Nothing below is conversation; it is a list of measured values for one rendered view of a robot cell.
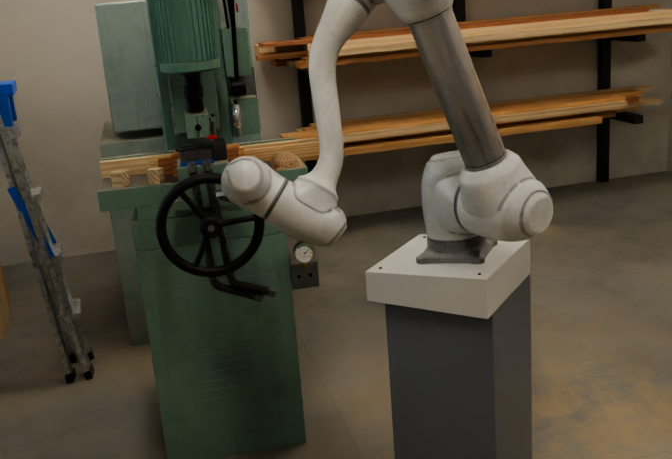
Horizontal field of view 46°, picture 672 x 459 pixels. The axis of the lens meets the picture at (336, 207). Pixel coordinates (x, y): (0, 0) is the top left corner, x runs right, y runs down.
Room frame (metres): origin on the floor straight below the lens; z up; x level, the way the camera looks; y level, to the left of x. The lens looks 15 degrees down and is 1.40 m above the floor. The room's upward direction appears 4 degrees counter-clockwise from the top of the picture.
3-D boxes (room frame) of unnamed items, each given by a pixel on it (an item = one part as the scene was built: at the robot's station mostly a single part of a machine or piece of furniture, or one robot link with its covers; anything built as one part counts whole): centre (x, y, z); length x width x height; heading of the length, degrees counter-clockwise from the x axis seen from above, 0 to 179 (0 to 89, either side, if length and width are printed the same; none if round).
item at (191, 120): (2.40, 0.40, 1.03); 0.14 x 0.07 x 0.09; 10
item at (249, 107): (2.59, 0.27, 1.02); 0.09 x 0.07 x 0.12; 100
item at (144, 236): (2.50, 0.42, 0.76); 0.57 x 0.45 x 0.09; 10
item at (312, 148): (2.40, 0.28, 0.92); 0.54 x 0.02 x 0.04; 100
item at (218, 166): (2.19, 0.36, 0.91); 0.15 x 0.14 x 0.09; 100
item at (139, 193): (2.27, 0.38, 0.87); 0.61 x 0.30 x 0.06; 100
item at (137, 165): (2.40, 0.40, 0.92); 0.60 x 0.02 x 0.05; 100
